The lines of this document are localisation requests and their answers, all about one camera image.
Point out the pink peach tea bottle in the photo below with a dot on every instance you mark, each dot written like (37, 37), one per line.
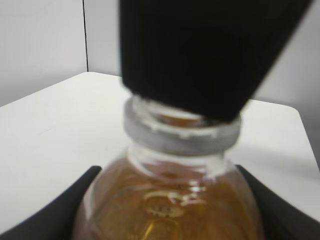
(173, 182)

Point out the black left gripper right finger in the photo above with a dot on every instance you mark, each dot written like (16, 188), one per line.
(281, 220)

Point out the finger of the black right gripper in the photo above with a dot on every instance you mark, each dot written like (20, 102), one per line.
(206, 57)

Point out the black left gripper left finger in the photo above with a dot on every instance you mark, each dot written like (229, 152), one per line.
(56, 220)

